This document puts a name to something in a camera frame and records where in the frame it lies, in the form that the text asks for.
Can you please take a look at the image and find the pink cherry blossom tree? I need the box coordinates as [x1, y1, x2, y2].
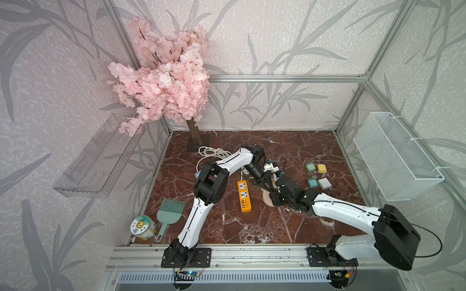
[108, 16, 210, 146]

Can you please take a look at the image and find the round tape tin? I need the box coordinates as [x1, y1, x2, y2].
[130, 215, 157, 240]

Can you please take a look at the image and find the green plug adapter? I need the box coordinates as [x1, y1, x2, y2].
[305, 162, 316, 172]

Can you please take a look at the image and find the white charger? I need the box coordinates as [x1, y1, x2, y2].
[317, 178, 332, 190]

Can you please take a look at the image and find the clear acrylic wall shelf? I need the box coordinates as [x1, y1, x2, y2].
[52, 114, 146, 198]

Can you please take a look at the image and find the orange power strip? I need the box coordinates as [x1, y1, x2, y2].
[237, 180, 252, 213]

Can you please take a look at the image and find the white wire mesh basket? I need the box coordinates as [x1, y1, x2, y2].
[354, 112, 445, 201]

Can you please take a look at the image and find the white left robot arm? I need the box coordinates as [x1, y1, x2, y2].
[169, 145, 274, 263]

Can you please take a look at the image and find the white cable of blue strip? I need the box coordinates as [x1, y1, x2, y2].
[195, 145, 233, 173]

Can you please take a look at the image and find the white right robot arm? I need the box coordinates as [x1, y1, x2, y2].
[269, 176, 421, 271]

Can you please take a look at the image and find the round pink socket base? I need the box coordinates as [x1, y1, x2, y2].
[262, 189, 274, 207]

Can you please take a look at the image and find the teal plug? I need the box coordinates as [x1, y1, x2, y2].
[307, 178, 319, 188]

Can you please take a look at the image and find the yellow plug adapter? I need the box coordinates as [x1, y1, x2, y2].
[317, 164, 327, 173]

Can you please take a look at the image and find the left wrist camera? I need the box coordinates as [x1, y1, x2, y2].
[263, 162, 279, 173]

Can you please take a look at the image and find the green dustpan brush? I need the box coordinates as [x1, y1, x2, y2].
[156, 198, 187, 242]

